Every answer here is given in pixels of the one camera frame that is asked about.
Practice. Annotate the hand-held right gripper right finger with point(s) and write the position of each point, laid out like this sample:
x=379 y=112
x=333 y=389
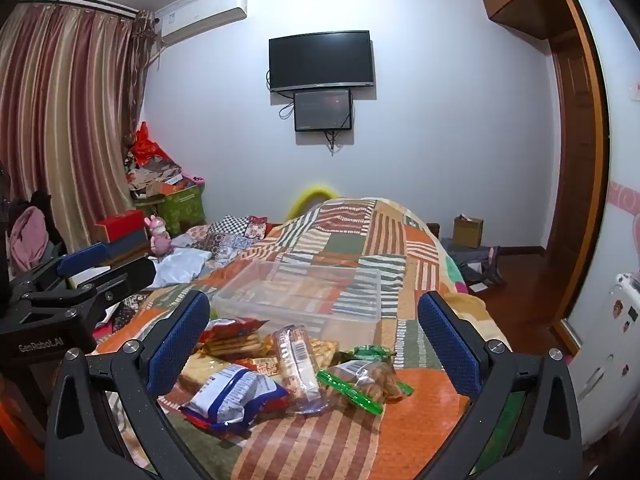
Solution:
x=450 y=345

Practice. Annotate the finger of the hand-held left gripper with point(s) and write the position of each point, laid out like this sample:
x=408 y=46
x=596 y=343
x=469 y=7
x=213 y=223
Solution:
x=127 y=277
x=82 y=259

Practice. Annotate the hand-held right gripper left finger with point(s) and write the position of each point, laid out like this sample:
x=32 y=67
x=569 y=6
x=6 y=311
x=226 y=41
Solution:
x=180 y=340

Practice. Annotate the tan cracker packet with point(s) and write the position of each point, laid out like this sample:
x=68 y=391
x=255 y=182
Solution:
x=205 y=372

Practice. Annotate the blue and white snack packet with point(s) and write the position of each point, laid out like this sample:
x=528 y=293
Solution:
x=225 y=395

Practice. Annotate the clear plastic container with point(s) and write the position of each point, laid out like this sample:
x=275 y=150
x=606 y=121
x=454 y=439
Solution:
x=300 y=290

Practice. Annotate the dark grey box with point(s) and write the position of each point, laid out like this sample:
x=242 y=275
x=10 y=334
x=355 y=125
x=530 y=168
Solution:
x=132 y=247

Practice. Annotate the red box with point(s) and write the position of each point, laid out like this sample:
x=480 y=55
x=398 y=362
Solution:
x=120 y=225

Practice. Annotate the red snack packet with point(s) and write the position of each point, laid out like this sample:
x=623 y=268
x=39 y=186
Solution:
x=230 y=327

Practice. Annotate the pink toy rabbit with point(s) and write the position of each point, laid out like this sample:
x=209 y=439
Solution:
x=160 y=235

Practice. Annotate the sandwich cracker packet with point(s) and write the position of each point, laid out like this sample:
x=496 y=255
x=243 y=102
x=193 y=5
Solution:
x=235 y=347

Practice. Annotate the light blue cloth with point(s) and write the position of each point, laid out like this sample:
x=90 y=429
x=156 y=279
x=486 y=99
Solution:
x=182 y=265

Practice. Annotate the pink cloth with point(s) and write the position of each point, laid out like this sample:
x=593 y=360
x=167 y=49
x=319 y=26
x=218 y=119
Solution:
x=27 y=240

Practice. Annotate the white paper sheet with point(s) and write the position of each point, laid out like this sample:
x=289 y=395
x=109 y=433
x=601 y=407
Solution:
x=477 y=288

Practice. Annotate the dark clothes on floor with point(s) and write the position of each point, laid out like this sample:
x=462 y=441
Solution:
x=475 y=265

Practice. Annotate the green-edged clear cookie packet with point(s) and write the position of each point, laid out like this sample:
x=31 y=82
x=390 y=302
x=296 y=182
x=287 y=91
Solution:
x=370 y=380

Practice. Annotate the green storage box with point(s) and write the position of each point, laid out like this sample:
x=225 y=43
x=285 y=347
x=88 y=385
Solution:
x=182 y=207

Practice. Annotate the pile of clutter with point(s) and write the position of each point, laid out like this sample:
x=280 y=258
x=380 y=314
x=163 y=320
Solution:
x=155 y=175

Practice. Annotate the cardboard box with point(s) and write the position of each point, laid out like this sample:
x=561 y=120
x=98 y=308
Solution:
x=468 y=232

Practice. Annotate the checkered patterned cloth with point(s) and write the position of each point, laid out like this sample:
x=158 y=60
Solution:
x=235 y=232

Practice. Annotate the clear round biscuit packet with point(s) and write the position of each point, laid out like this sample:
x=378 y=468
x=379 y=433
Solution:
x=295 y=365

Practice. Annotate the clear yellow snack packet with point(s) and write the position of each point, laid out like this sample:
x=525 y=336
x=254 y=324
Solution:
x=325 y=352

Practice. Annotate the patchwork blanket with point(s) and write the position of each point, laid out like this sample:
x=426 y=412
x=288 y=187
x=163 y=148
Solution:
x=375 y=240

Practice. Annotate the red plastic bag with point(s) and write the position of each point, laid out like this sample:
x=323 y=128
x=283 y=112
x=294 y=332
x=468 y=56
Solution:
x=147 y=145

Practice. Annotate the striped curtain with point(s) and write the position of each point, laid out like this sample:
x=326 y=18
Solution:
x=65 y=125

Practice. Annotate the yellow foam arc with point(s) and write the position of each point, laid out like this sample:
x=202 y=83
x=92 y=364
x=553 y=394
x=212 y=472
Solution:
x=312 y=192

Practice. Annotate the small black monitor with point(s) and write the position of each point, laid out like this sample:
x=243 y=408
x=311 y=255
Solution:
x=322 y=110

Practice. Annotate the white air conditioner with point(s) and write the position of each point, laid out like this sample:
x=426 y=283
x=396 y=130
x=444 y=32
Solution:
x=200 y=12

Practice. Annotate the white sliding door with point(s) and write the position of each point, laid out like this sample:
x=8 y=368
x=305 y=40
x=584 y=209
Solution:
x=620 y=110

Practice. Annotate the white curtain rail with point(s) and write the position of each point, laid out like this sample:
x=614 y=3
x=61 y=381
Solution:
x=80 y=2

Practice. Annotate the black wall television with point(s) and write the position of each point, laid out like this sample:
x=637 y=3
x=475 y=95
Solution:
x=320 y=60

